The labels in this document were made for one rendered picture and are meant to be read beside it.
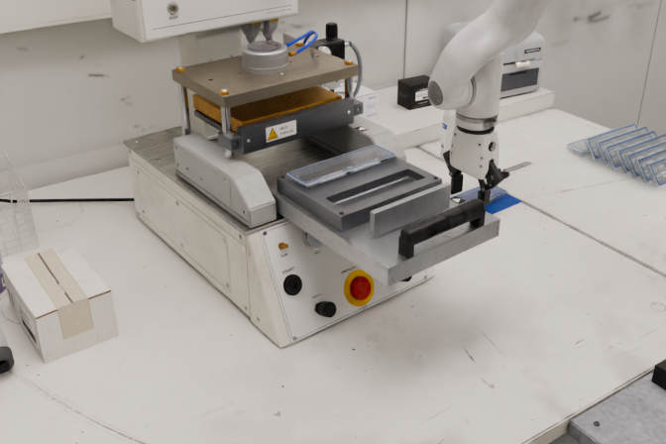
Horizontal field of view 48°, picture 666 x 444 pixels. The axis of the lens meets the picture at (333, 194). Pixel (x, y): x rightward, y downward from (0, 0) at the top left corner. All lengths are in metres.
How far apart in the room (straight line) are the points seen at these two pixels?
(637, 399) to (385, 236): 0.43
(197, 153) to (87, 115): 0.59
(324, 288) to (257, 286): 0.11
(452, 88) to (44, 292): 0.78
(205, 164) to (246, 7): 0.34
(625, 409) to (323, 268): 0.50
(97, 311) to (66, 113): 0.67
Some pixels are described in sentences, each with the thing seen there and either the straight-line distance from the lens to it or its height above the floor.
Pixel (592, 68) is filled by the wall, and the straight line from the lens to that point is 2.88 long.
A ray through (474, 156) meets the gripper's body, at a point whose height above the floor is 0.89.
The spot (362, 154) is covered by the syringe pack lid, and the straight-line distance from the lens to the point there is 1.23.
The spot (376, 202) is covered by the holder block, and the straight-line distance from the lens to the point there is 1.10.
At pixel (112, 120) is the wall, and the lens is 1.84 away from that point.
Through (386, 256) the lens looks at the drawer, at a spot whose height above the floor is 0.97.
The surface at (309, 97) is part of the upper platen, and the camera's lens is 1.32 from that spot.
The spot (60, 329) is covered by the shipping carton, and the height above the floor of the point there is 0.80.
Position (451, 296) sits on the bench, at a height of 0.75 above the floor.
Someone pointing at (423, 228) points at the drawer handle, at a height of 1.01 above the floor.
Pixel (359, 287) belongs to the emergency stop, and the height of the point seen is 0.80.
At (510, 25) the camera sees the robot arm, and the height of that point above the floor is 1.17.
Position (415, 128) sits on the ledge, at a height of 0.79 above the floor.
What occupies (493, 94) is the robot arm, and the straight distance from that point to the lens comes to 1.49.
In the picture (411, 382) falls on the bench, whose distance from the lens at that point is 1.15.
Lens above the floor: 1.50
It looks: 27 degrees down
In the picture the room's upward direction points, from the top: straight up
